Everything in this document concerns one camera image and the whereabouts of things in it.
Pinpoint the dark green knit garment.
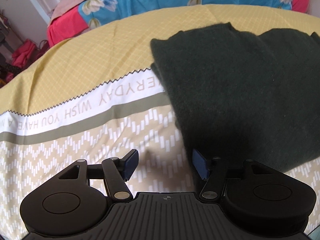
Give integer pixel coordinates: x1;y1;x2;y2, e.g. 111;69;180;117
150;23;319;172

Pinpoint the yellow beige patterned bedsheet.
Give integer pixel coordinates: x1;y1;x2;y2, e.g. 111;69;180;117
1;4;319;239

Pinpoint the red bag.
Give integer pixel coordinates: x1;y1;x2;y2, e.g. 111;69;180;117
11;39;50;69

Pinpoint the red blanket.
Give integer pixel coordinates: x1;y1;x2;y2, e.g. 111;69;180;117
47;5;89;47

